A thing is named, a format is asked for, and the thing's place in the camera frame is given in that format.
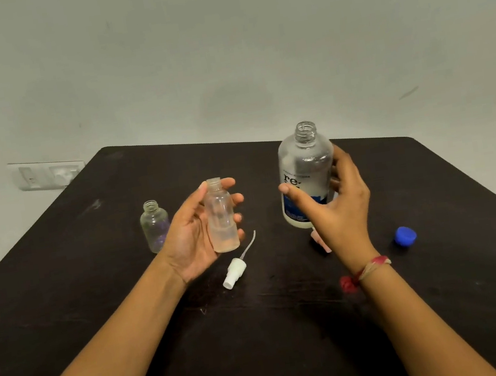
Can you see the person's left hand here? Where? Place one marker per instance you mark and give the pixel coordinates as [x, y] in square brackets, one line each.
[189, 244]

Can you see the person's right hand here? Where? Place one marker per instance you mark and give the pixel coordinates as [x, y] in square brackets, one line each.
[347, 222]

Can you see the pink spray cap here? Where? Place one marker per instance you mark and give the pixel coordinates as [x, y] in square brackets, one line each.
[321, 242]

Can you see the small clear bottle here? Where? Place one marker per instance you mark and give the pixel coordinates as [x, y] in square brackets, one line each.
[222, 226]

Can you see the small round bottle purple print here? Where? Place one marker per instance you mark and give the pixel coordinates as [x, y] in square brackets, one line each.
[155, 228]

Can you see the white spray cap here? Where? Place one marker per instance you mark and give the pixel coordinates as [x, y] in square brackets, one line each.
[233, 272]

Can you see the blue screw cap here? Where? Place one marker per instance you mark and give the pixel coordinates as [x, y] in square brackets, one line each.
[405, 236]

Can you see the large clear bottle blue label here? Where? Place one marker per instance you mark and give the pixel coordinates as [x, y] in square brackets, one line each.
[306, 163]

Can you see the person's left forearm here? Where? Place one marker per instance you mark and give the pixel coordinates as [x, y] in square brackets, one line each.
[110, 352]

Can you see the person's right forearm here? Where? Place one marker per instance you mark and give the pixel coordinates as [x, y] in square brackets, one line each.
[420, 331]

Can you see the red thread wristband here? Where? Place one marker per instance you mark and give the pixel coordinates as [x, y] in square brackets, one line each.
[348, 284]

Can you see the white plug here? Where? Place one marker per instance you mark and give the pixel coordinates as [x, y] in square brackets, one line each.
[64, 175]

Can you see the white wall socket panel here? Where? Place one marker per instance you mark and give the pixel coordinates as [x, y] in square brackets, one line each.
[28, 176]

